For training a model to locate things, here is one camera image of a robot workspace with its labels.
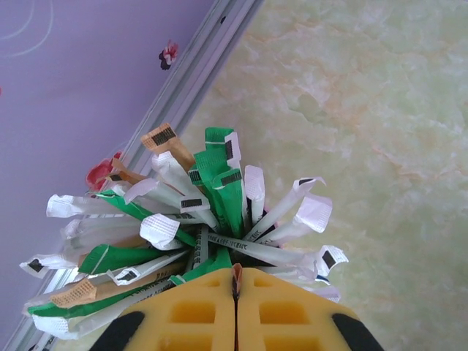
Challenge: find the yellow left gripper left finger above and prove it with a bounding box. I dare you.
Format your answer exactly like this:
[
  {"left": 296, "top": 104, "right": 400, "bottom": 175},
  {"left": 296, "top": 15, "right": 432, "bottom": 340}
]
[{"left": 89, "top": 268, "right": 237, "bottom": 351}]

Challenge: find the white sachet stick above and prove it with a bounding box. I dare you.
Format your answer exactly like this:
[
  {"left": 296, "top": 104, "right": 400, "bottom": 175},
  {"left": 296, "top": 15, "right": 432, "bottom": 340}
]
[
  {"left": 151, "top": 151, "right": 220, "bottom": 235},
  {"left": 138, "top": 213, "right": 191, "bottom": 253},
  {"left": 244, "top": 165, "right": 265, "bottom": 224},
  {"left": 203, "top": 230, "right": 350, "bottom": 279},
  {"left": 60, "top": 215, "right": 146, "bottom": 253},
  {"left": 46, "top": 194, "right": 147, "bottom": 220},
  {"left": 19, "top": 253, "right": 81, "bottom": 279},
  {"left": 123, "top": 178, "right": 205, "bottom": 224},
  {"left": 107, "top": 255, "right": 191, "bottom": 287},
  {"left": 31, "top": 295, "right": 127, "bottom": 341},
  {"left": 255, "top": 195, "right": 334, "bottom": 246},
  {"left": 178, "top": 197, "right": 224, "bottom": 235},
  {"left": 248, "top": 175, "right": 328, "bottom": 238},
  {"left": 288, "top": 261, "right": 343, "bottom": 304}
]

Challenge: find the brown sachet stick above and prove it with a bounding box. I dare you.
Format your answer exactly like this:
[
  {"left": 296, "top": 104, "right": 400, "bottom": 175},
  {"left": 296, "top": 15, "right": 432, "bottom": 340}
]
[
  {"left": 140, "top": 123, "right": 198, "bottom": 175},
  {"left": 230, "top": 263, "right": 243, "bottom": 304},
  {"left": 107, "top": 156, "right": 156, "bottom": 191},
  {"left": 49, "top": 261, "right": 184, "bottom": 309}
]

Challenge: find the pink cup with straws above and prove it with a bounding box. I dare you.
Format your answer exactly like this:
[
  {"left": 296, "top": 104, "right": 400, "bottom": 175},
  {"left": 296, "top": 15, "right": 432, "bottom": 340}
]
[{"left": 14, "top": 0, "right": 265, "bottom": 351}]

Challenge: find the green sachet stick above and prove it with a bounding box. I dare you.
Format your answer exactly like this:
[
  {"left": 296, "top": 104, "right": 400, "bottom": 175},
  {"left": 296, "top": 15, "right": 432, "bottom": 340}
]
[
  {"left": 214, "top": 169, "right": 245, "bottom": 241},
  {"left": 170, "top": 248, "right": 235, "bottom": 288},
  {"left": 95, "top": 186, "right": 198, "bottom": 246},
  {"left": 27, "top": 283, "right": 173, "bottom": 319},
  {"left": 192, "top": 148, "right": 230, "bottom": 224},
  {"left": 77, "top": 244, "right": 176, "bottom": 276},
  {"left": 203, "top": 126, "right": 244, "bottom": 173}
]

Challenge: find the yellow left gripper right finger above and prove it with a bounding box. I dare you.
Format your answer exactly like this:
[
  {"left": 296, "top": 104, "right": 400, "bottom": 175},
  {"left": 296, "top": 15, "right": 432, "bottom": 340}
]
[{"left": 236, "top": 267, "right": 385, "bottom": 351}]

